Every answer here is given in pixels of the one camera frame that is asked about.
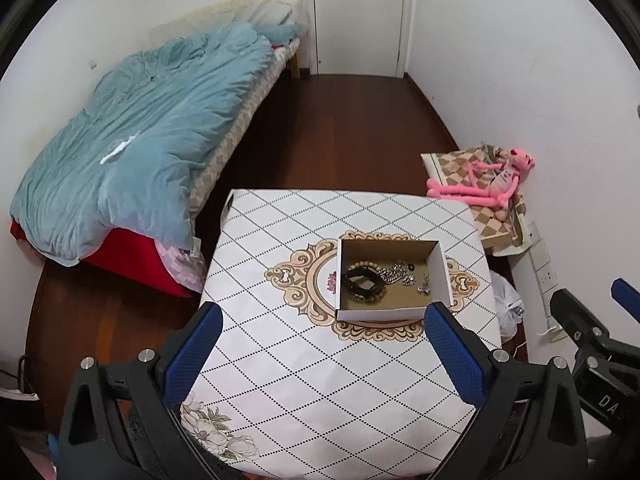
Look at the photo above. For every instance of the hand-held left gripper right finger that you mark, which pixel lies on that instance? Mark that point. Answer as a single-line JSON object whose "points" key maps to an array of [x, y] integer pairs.
{"points": [[452, 355]]}

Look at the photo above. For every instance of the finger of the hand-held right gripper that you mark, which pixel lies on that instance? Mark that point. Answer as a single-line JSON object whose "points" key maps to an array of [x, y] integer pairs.
{"points": [[567, 307], [627, 296]]}

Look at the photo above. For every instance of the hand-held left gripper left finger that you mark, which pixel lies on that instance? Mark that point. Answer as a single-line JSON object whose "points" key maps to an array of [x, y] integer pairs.
{"points": [[195, 355]]}

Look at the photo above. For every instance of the cardboard box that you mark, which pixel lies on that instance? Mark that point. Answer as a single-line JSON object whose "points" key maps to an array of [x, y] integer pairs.
{"points": [[390, 312]]}

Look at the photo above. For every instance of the white plastic bag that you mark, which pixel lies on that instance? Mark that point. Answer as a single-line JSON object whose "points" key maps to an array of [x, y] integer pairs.
{"points": [[507, 305]]}

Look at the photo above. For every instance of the pink checked cloth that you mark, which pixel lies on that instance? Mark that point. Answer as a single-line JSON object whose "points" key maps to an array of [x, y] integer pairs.
{"points": [[180, 267]]}

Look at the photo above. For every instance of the white diamond pattern tablecloth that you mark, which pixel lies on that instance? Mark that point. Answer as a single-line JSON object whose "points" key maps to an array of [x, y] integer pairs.
{"points": [[300, 360]]}

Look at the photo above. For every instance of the red bed sheet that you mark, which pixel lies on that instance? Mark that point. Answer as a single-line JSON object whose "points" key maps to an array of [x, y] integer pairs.
{"points": [[130, 260]]}

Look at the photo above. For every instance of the pink plush toy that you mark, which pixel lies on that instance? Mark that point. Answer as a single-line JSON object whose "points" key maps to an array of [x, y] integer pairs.
{"points": [[492, 195]]}

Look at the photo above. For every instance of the blue duvet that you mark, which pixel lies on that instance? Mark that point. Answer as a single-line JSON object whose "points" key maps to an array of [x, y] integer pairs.
{"points": [[160, 140]]}

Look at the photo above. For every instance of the striped pillow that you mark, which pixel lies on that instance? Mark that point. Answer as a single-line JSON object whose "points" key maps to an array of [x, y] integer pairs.
{"points": [[272, 12]]}

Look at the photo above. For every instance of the white door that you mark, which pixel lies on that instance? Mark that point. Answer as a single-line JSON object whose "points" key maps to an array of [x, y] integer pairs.
{"points": [[357, 15]]}

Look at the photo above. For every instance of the white wall socket strip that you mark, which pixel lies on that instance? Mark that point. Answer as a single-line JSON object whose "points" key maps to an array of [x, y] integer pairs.
{"points": [[545, 270]]}

